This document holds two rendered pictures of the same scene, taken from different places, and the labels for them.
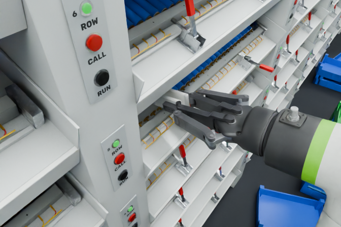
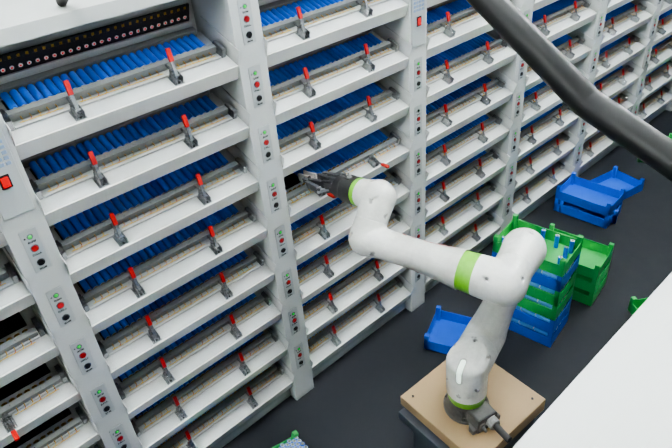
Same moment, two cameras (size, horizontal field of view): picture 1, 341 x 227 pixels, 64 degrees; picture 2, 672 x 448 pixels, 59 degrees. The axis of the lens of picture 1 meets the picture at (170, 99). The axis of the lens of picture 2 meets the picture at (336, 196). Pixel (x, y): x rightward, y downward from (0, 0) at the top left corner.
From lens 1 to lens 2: 1.55 m
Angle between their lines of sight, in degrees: 13
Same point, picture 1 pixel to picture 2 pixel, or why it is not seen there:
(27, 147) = (241, 178)
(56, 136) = (250, 176)
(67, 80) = (257, 153)
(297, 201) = not seen: hidden behind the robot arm
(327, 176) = (354, 197)
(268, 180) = (453, 307)
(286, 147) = (343, 188)
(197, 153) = (337, 227)
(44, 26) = (253, 137)
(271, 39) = (405, 147)
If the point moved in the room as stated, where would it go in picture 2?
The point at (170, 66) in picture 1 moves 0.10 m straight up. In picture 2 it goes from (301, 155) to (298, 128)
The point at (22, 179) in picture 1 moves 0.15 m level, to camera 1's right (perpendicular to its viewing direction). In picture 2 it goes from (240, 187) to (287, 188)
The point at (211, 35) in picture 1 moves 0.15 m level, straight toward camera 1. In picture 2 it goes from (328, 141) to (313, 163)
